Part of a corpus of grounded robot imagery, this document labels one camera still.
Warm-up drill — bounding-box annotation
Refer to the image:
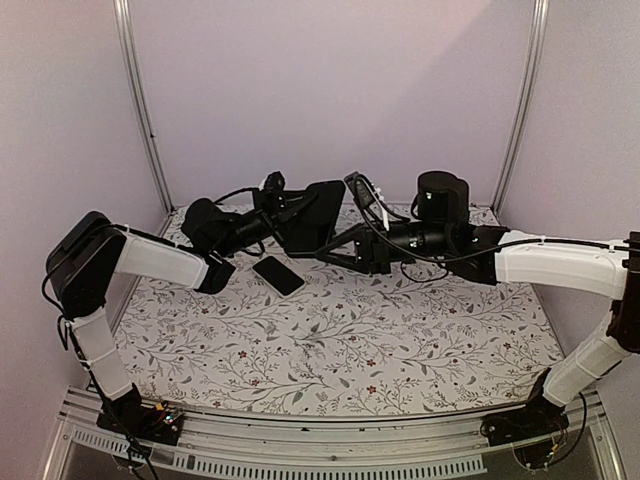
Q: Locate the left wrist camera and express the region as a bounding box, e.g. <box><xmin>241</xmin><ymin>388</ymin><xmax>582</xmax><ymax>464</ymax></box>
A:
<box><xmin>259</xmin><ymin>171</ymin><xmax>286</xmax><ymax>192</ymax></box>

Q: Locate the front aluminium rail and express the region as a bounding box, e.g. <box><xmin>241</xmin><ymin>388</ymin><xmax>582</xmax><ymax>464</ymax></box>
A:
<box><xmin>43</xmin><ymin>388</ymin><xmax>627</xmax><ymax>479</ymax></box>

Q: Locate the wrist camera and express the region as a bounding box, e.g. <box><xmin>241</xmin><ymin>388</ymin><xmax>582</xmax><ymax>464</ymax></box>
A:
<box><xmin>259</xmin><ymin>171</ymin><xmax>286</xmax><ymax>192</ymax></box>
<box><xmin>344</xmin><ymin>171</ymin><xmax>390</xmax><ymax>231</ymax></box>

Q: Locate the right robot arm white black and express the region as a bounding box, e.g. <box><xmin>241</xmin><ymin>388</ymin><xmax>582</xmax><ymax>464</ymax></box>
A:
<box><xmin>316</xmin><ymin>171</ymin><xmax>639</xmax><ymax>436</ymax></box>

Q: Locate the phone in clear case middle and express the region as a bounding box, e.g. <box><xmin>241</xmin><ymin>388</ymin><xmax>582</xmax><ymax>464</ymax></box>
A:
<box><xmin>252</xmin><ymin>256</ymin><xmax>305</xmax><ymax>297</ymax></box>

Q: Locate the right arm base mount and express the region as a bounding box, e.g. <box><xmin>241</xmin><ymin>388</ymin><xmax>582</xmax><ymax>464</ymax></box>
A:
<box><xmin>480</xmin><ymin>406</ymin><xmax>569</xmax><ymax>446</ymax></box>

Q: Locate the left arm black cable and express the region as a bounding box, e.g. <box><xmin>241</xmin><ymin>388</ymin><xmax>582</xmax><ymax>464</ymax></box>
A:
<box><xmin>212</xmin><ymin>187</ymin><xmax>261</xmax><ymax>209</ymax></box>

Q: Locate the left aluminium frame post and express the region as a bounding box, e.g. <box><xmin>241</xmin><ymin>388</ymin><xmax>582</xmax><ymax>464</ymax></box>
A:
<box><xmin>113</xmin><ymin>0</ymin><xmax>175</xmax><ymax>214</ymax></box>

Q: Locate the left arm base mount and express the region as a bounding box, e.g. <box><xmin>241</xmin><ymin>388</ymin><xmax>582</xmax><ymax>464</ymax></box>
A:
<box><xmin>97</xmin><ymin>400</ymin><xmax>184</xmax><ymax>446</ymax></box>

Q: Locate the floral patterned table mat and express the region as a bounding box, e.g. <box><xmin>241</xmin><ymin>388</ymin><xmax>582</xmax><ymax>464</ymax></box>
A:
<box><xmin>115</xmin><ymin>254</ymin><xmax>562</xmax><ymax>417</ymax></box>

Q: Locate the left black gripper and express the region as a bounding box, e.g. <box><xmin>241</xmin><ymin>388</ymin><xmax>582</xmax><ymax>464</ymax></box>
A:
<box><xmin>215</xmin><ymin>189</ymin><xmax>323</xmax><ymax>259</ymax></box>

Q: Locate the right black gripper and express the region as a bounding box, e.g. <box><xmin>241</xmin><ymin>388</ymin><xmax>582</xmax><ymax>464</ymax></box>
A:
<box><xmin>314</xmin><ymin>219</ymin><xmax>451</xmax><ymax>275</ymax></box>

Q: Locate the right aluminium frame post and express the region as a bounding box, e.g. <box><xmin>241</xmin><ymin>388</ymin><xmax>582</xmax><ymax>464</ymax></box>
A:
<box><xmin>491</xmin><ymin>0</ymin><xmax>550</xmax><ymax>218</ymax></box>

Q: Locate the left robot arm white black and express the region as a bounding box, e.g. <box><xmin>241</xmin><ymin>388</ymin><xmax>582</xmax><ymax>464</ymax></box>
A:
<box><xmin>41</xmin><ymin>187</ymin><xmax>318</xmax><ymax>434</ymax></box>

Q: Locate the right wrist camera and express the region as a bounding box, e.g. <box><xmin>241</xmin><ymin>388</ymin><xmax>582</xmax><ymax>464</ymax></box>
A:
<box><xmin>344</xmin><ymin>171</ymin><xmax>390</xmax><ymax>231</ymax></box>

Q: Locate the aluminium frame post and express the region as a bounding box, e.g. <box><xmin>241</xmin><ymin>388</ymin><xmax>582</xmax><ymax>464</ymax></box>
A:
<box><xmin>491</xmin><ymin>0</ymin><xmax>550</xmax><ymax>218</ymax></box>
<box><xmin>113</xmin><ymin>0</ymin><xmax>175</xmax><ymax>214</ymax></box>

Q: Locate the black phone case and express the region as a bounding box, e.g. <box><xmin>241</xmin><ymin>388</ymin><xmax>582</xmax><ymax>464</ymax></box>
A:
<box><xmin>284</xmin><ymin>180</ymin><xmax>346</xmax><ymax>258</ymax></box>

